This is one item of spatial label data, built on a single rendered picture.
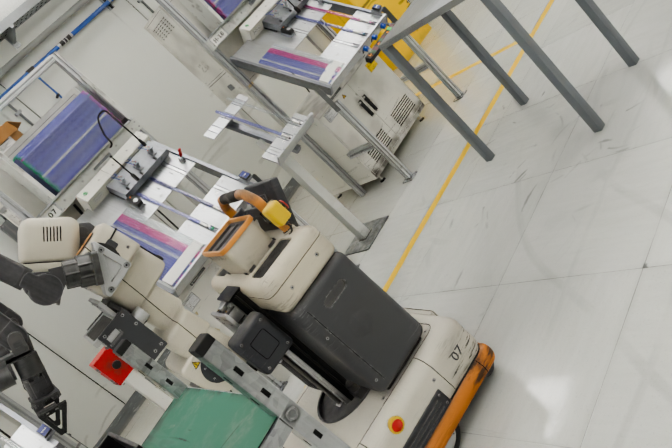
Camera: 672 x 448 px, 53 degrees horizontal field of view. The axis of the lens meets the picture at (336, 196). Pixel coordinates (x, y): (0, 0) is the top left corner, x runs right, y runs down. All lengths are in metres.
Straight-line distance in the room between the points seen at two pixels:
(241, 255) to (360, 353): 0.45
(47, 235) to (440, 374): 1.19
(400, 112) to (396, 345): 2.60
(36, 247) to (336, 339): 0.85
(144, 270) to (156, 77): 3.73
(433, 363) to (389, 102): 2.60
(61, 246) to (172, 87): 3.78
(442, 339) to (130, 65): 4.00
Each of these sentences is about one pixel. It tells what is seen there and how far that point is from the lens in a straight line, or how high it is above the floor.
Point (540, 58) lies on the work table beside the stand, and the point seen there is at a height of 0.41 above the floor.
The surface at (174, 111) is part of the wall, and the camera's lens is 5.54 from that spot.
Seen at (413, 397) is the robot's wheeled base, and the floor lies 0.24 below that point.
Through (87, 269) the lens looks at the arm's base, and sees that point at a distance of 1.78.
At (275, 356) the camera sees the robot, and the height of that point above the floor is 0.63.
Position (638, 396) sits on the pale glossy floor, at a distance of 1.93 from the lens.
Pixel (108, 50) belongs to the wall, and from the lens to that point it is 5.56.
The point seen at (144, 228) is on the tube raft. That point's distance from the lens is 3.42.
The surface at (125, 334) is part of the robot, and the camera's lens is 1.93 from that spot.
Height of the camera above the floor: 1.35
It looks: 16 degrees down
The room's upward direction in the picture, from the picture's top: 47 degrees counter-clockwise
